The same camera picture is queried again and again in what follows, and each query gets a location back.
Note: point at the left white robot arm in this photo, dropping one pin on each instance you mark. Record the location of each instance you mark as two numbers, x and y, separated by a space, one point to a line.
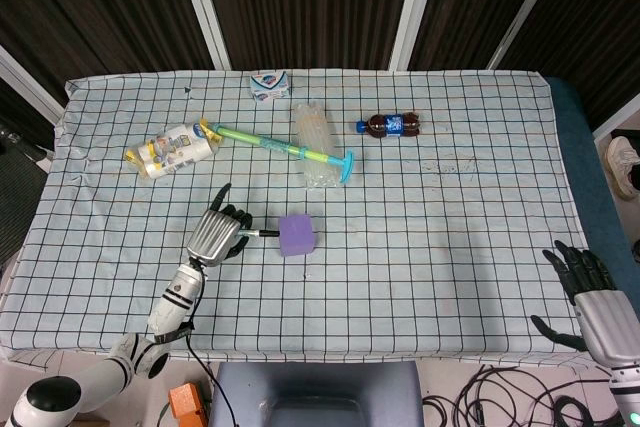
115 352

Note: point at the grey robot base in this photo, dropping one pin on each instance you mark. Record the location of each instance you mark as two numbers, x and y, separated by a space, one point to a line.
315 394

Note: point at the checkered light blue tablecloth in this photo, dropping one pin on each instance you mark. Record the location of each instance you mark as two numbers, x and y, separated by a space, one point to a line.
380 257

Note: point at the small cola bottle blue label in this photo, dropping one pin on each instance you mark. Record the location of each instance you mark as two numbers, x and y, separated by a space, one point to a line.
389 126

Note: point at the purple foam cube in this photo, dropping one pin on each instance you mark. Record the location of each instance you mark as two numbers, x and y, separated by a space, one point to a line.
297 235

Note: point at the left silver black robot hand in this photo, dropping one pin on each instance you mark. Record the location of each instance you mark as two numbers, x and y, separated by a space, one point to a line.
215 242

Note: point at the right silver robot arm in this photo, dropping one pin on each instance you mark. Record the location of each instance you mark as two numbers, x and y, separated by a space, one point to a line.
625 397

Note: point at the white sneaker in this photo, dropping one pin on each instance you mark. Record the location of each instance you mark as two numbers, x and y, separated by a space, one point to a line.
622 164

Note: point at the yellow white snack package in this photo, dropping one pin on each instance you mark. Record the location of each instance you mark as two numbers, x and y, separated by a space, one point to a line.
172 148

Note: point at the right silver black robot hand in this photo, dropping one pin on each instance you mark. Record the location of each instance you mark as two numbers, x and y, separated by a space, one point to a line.
595 317

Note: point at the white blue soap box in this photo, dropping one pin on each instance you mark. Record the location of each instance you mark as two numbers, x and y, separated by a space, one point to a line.
270 85

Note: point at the orange box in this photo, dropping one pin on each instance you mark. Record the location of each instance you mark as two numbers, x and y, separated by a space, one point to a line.
187 403

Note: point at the green blue toy syringe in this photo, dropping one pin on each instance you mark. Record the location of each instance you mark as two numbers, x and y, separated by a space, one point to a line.
280 147

